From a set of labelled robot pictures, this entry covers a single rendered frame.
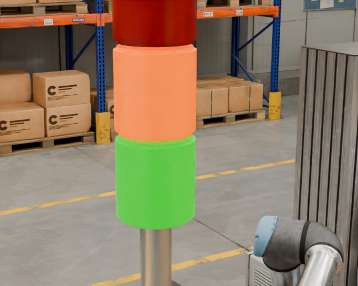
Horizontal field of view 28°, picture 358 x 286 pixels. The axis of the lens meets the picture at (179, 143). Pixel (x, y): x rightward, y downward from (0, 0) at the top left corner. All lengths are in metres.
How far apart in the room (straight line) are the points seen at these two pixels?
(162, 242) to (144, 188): 0.04
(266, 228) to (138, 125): 1.52
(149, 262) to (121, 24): 0.15
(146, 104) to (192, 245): 5.50
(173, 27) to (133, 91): 0.04
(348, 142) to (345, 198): 0.18
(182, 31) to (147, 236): 0.13
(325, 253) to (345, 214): 0.50
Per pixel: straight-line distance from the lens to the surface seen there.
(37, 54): 9.97
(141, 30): 0.40
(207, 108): 9.79
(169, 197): 0.43
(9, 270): 5.59
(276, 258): 1.95
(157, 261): 0.46
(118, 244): 5.92
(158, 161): 0.42
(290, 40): 12.14
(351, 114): 2.23
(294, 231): 1.91
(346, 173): 2.28
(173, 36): 0.41
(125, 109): 0.42
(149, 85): 0.41
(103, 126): 8.90
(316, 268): 1.78
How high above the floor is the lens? 2.32
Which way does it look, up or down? 15 degrees down
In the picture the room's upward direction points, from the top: straight up
